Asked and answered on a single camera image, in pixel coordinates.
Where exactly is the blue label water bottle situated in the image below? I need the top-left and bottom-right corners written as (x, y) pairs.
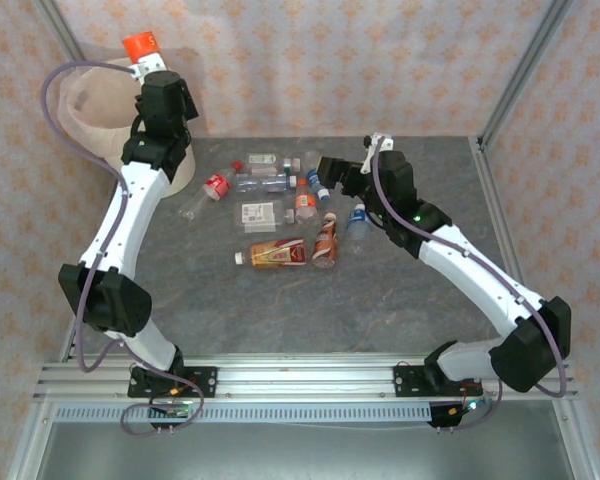
top-left (304, 149), bottom-right (331, 201)
top-left (346, 203), bottom-right (372, 257)

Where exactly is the orange label orange cap bottle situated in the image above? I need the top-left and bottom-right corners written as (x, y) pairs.
top-left (293, 178), bottom-right (321, 227)

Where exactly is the orange bottle amber cap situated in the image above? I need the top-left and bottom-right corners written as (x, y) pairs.
top-left (122, 32), bottom-right (160, 60)

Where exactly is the brown coffee drink bottle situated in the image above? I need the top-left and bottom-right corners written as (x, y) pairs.
top-left (310, 212), bottom-right (340, 270)

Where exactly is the clear bottle blue cap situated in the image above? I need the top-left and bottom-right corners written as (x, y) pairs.
top-left (233, 172), bottom-right (297, 195)

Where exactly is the clear bottle white cap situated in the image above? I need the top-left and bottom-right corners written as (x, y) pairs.
top-left (233, 199), bottom-right (296, 235)

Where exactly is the red label cola bottle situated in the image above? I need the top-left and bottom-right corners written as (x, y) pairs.
top-left (177, 159), bottom-right (245, 222)

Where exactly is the golden red tea bottle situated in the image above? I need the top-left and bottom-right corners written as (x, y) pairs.
top-left (233, 237), bottom-right (309, 271)

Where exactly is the pink translucent bin liner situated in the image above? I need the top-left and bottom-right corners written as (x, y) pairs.
top-left (54, 59), bottom-right (146, 146)

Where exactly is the cream plastic bin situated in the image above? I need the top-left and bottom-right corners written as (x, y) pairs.
top-left (59, 62), bottom-right (197, 197)

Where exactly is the clear flat bottle green collar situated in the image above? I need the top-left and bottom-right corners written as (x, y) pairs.
top-left (244, 151), bottom-right (303, 180)

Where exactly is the right controller circuit board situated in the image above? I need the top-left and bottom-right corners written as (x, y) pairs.
top-left (459, 397), bottom-right (496, 416)

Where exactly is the controller circuit board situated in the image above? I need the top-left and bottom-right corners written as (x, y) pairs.
top-left (148, 397), bottom-right (192, 420)
top-left (459, 397), bottom-right (496, 416)

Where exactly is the grey metal lower shelf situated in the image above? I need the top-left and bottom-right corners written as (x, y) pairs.
top-left (32, 419), bottom-right (579, 480)

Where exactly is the left controller circuit board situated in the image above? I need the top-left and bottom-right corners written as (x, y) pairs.
top-left (148, 397), bottom-right (192, 420)

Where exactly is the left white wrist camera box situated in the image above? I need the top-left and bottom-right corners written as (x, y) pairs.
top-left (132, 53), bottom-right (167, 80)

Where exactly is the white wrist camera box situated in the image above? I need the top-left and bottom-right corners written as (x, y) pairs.
top-left (132, 53), bottom-right (167, 80)
top-left (362, 132), bottom-right (395, 175)

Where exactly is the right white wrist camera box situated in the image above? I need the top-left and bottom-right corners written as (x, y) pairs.
top-left (362, 132), bottom-right (395, 175)

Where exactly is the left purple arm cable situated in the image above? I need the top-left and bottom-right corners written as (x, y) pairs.
top-left (40, 59), bottom-right (206, 437)

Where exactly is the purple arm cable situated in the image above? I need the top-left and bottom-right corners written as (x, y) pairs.
top-left (40, 59), bottom-right (206, 437)
top-left (371, 147), bottom-right (570, 434)

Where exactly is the right aluminium table rail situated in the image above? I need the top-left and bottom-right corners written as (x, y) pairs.
top-left (471, 134), bottom-right (546, 306)

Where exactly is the left aluminium frame post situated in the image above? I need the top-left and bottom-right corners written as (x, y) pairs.
top-left (32, 0), bottom-right (84, 54)

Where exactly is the aluminium frame post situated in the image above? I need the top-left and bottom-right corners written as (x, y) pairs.
top-left (478, 0), bottom-right (579, 151)
top-left (32, 0), bottom-right (84, 54)

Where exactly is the right aluminium frame post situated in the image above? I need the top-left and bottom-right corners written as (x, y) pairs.
top-left (478, 0), bottom-right (579, 151)

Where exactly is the aluminium mounting rail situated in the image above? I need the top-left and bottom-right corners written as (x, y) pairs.
top-left (32, 353), bottom-right (581, 402)

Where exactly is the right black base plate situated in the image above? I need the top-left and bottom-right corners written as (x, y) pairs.
top-left (393, 364), bottom-right (485, 400)

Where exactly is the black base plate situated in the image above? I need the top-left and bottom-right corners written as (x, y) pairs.
top-left (393, 364), bottom-right (485, 400)
top-left (127, 365), bottom-right (219, 400)

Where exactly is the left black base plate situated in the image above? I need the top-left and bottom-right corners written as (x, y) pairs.
top-left (127, 365), bottom-right (219, 400)

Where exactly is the slotted grey cable duct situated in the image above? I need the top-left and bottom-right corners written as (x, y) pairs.
top-left (52, 402), bottom-right (434, 424)

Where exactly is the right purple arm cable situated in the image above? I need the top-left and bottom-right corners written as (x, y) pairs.
top-left (371, 147), bottom-right (570, 434)

